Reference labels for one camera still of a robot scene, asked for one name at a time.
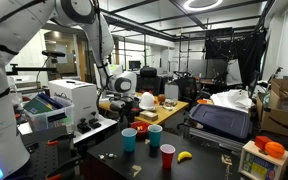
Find black toggle device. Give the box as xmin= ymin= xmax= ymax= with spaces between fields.
xmin=76 ymin=118 xmax=92 ymax=135
xmin=88 ymin=111 xmax=102 ymax=130

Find clear plastic storage bin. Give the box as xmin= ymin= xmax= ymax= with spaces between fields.
xmin=21 ymin=96 xmax=76 ymax=133

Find blue storage bin lid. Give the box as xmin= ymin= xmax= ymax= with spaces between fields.
xmin=188 ymin=103 xmax=253 ymax=140

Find crumpled clear plastic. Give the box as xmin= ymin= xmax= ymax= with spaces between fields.
xmin=162 ymin=98 xmax=178 ymax=111

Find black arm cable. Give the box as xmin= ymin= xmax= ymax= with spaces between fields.
xmin=0 ymin=0 xmax=112 ymax=104

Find ring ceiling light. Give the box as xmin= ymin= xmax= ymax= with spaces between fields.
xmin=183 ymin=0 xmax=224 ymax=13

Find black wrist rest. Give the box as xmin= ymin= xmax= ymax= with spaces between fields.
xmin=109 ymin=99 xmax=121 ymax=113

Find large cardboard scrap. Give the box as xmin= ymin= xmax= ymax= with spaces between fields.
xmin=131 ymin=164 xmax=143 ymax=178

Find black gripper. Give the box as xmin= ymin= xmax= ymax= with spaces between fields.
xmin=117 ymin=95 xmax=137 ymax=126

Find black orange clamp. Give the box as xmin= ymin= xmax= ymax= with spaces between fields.
xmin=45 ymin=156 xmax=83 ymax=180
xmin=46 ymin=133 xmax=75 ymax=147

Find green book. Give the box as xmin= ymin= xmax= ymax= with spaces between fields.
xmin=23 ymin=96 xmax=53 ymax=115

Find white side table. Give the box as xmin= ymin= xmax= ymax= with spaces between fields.
xmin=17 ymin=114 xmax=118 ymax=145

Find white board panel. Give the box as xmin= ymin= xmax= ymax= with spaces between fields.
xmin=225 ymin=59 xmax=243 ymax=87

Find orange toy ball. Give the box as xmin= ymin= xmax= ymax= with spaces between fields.
xmin=264 ymin=141 xmax=286 ymax=159

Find small tan cardboard box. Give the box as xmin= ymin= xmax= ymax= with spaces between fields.
xmin=139 ymin=110 xmax=159 ymax=122

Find dark desktop monitor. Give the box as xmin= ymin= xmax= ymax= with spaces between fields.
xmin=128 ymin=60 xmax=142 ymax=72

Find brown ball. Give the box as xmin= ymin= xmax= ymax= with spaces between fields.
xmin=157 ymin=93 xmax=167 ymax=104

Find red toy block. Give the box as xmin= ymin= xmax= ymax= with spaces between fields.
xmin=254 ymin=135 xmax=272 ymax=151

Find large white box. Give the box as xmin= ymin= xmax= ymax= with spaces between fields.
xmin=48 ymin=79 xmax=100 ymax=132

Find black mesh office chair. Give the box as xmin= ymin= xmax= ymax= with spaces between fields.
xmin=174 ymin=71 xmax=203 ymax=111

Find black perforated breadboard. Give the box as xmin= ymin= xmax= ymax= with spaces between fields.
xmin=20 ymin=133 xmax=85 ymax=180

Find white plush chicken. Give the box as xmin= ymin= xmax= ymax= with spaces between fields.
xmin=138 ymin=91 xmax=157 ymax=112

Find blue plastic cup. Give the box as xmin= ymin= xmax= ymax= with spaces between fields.
xmin=147 ymin=124 xmax=164 ymax=148
xmin=121 ymin=127 xmax=138 ymax=153

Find black mounted camera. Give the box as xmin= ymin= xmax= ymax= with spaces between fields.
xmin=41 ymin=49 xmax=67 ymax=64

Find white paper pile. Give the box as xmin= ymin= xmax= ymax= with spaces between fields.
xmin=210 ymin=89 xmax=256 ymax=114

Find wooden door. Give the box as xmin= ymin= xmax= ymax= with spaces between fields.
xmin=76 ymin=39 xmax=87 ymax=83

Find blue binder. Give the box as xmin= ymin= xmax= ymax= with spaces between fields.
xmin=37 ymin=92 xmax=65 ymax=110

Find wooden toy box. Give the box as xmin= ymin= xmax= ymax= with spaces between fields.
xmin=238 ymin=139 xmax=288 ymax=180

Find open cardboard box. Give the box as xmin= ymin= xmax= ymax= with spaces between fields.
xmin=255 ymin=77 xmax=288 ymax=139

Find red bowl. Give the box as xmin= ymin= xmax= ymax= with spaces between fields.
xmin=129 ymin=120 xmax=151 ymax=138

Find black curtain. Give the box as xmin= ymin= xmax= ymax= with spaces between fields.
xmin=204 ymin=28 xmax=268 ymax=89

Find yellow toy banana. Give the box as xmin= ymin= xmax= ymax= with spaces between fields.
xmin=177 ymin=151 xmax=193 ymax=164

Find red plastic cup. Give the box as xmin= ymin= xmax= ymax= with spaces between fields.
xmin=159 ymin=143 xmax=176 ymax=170

